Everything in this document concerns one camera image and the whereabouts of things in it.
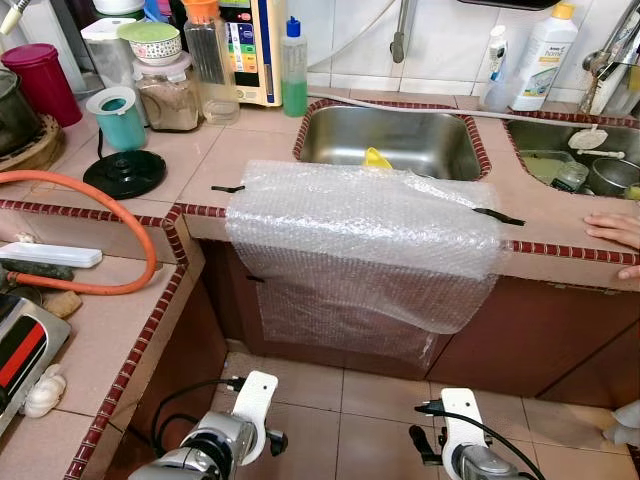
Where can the yellow plastic cup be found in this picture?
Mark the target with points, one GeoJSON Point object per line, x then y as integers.
{"type": "Point", "coordinates": [377, 160]}

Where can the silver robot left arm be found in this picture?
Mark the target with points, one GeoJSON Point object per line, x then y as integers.
{"type": "Point", "coordinates": [200, 445]}

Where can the person hand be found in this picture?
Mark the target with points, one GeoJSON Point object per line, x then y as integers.
{"type": "Point", "coordinates": [615, 230]}

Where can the brown counter cabinet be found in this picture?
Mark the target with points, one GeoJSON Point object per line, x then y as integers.
{"type": "Point", "coordinates": [530, 330]}

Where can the person grey clothed leg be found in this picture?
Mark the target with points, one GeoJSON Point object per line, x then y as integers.
{"type": "Point", "coordinates": [625, 425]}

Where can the clear bubble wrap sheet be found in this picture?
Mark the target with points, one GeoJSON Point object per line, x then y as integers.
{"type": "Point", "coordinates": [360, 230]}

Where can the white garlic bulb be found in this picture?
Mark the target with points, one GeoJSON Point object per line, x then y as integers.
{"type": "Point", "coordinates": [45, 392]}

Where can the black tape strip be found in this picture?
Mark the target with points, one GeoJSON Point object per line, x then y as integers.
{"type": "Point", "coordinates": [227, 188]}
{"type": "Point", "coordinates": [495, 215]}

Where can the silver black stove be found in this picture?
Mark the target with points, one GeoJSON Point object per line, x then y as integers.
{"type": "Point", "coordinates": [25, 350]}

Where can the white power strip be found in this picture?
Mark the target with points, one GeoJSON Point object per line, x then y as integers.
{"type": "Point", "coordinates": [50, 255]}

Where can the green plastic tray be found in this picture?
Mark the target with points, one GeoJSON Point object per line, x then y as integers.
{"type": "Point", "coordinates": [535, 168]}

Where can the stainless steel sink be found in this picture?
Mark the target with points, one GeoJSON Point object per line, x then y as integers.
{"type": "Point", "coordinates": [545, 138]}
{"type": "Point", "coordinates": [400, 140]}

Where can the black kettle base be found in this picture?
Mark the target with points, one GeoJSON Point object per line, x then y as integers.
{"type": "Point", "coordinates": [125, 175]}

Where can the steel pot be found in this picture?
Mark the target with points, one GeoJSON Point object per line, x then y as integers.
{"type": "Point", "coordinates": [612, 178]}

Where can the white sink strainer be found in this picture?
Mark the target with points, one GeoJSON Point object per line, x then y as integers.
{"type": "Point", "coordinates": [588, 140]}

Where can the green dish soap bottle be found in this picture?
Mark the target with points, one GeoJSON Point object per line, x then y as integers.
{"type": "Point", "coordinates": [294, 90]}

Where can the teal cup white rim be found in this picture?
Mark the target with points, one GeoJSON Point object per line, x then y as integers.
{"type": "Point", "coordinates": [120, 125]}

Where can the pink lid jar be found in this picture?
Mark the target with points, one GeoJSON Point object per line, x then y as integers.
{"type": "Point", "coordinates": [165, 105]}

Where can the woven trivet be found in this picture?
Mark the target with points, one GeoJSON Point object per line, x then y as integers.
{"type": "Point", "coordinates": [45, 150]}

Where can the small white spray bottle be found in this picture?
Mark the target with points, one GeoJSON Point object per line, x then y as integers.
{"type": "Point", "coordinates": [497, 75]}

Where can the beige water ionizer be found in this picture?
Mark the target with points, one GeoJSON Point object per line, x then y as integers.
{"type": "Point", "coordinates": [265, 60]}

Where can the orange lid glass jar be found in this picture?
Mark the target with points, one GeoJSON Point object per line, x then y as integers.
{"type": "Point", "coordinates": [208, 60]}

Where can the white detergent bottle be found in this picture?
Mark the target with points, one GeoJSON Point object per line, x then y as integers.
{"type": "Point", "coordinates": [545, 65]}

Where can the metal faucet pipe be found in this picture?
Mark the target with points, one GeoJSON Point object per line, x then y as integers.
{"type": "Point", "coordinates": [400, 45]}

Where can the metal sink faucet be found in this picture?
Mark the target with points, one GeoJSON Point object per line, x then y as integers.
{"type": "Point", "coordinates": [600, 65]}

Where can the dark metal pot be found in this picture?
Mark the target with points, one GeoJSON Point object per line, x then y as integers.
{"type": "Point", "coordinates": [18, 115]}

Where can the maroon tumbler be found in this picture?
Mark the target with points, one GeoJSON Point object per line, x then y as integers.
{"type": "Point", "coordinates": [45, 90]}

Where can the white lid clear container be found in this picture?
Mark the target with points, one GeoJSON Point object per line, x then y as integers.
{"type": "Point", "coordinates": [105, 55]}

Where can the green lid patterned bowl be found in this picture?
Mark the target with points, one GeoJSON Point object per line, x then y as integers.
{"type": "Point", "coordinates": [150, 35]}

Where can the black plastic tray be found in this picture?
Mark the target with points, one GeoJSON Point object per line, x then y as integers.
{"type": "Point", "coordinates": [510, 3]}

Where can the white water jug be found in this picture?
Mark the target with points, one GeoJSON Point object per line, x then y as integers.
{"type": "Point", "coordinates": [118, 8]}

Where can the white pipe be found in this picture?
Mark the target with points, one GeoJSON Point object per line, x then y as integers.
{"type": "Point", "coordinates": [12, 15]}

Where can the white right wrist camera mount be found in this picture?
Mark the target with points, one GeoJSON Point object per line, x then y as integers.
{"type": "Point", "coordinates": [462, 420]}

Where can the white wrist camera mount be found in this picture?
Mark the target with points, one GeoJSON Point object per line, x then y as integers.
{"type": "Point", "coordinates": [258, 400]}
{"type": "Point", "coordinates": [462, 420]}

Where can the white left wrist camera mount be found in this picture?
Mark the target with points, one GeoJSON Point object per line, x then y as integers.
{"type": "Point", "coordinates": [258, 400]}

